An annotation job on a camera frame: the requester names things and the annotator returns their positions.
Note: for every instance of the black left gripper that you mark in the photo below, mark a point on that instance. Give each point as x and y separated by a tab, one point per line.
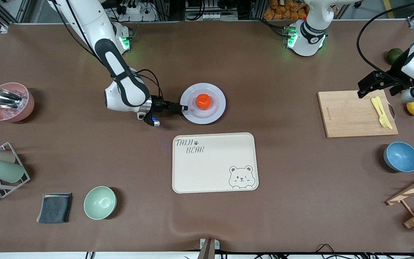
389	80

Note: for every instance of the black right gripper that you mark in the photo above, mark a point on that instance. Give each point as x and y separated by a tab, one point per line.
159	104

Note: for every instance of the orange mandarin fruit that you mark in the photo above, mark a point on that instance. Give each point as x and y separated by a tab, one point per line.
203	101

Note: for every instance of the lavender round plate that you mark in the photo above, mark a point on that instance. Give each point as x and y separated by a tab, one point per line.
207	117

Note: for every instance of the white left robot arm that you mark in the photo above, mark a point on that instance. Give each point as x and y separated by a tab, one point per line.
306	45

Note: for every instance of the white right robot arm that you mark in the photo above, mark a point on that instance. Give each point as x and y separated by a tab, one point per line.
128	90

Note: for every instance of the yellow plastic fork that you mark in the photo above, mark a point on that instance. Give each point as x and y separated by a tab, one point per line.
375	105
380	105

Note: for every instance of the green lime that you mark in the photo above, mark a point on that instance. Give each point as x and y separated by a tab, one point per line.
394	56

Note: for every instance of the wooden cutting board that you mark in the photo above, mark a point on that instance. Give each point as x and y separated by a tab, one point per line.
336	122

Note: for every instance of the cream tray with bear print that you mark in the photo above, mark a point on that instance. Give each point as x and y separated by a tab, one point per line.
207	172

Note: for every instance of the blue bowl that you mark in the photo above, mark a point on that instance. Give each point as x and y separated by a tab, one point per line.
401	157

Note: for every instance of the wooden peg drying rack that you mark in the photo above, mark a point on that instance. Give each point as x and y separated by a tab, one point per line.
412	189

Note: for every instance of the white power strip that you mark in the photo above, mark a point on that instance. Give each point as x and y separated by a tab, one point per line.
135	10

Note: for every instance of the light green bowl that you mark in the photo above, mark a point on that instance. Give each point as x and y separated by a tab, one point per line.
100	203

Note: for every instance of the pile of orange fruit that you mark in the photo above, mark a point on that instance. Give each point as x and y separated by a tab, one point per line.
282	10

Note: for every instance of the dark grey folded cloth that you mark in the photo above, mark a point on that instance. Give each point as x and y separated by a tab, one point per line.
54	208

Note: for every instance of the pink bowl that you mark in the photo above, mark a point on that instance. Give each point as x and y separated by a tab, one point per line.
9	114

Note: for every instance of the mint green cup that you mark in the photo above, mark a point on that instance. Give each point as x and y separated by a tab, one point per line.
5	171

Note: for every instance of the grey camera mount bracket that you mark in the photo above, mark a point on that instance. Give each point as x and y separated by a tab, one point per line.
208	250

